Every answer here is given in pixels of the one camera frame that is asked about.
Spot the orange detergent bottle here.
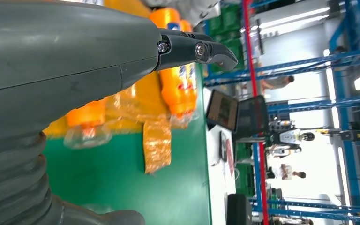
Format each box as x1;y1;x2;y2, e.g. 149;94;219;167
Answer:
150;7;198;128
63;0;151;150
180;19;199;120

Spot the white table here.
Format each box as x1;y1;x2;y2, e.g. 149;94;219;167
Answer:
202;87;255;225

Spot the white humanoid robot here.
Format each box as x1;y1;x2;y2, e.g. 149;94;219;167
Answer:
267;119;315;156

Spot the red metal post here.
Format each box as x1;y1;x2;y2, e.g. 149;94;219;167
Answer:
242;0;270;225

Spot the green crate stack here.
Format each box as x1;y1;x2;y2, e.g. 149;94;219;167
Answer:
209;3;246;74
234;141;255;196

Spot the black tablet on stand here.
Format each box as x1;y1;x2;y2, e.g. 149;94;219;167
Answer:
205;89;240;132

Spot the black phone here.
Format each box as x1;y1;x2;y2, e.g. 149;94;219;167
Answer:
218;130;229;162

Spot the person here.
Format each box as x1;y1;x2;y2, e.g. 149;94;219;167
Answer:
279;164;307;181
262;75;295;92

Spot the green table board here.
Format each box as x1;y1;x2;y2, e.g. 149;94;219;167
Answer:
42;62;213;225

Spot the blue metal rack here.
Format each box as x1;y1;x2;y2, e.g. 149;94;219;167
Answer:
203;0;360;225

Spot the black and yellow machine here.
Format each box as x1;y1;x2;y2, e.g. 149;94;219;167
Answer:
316;128;360;142

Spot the black case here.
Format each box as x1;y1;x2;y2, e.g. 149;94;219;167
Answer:
225;193;253;225

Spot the red booklet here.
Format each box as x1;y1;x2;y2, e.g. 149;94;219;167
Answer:
225;138;236;177

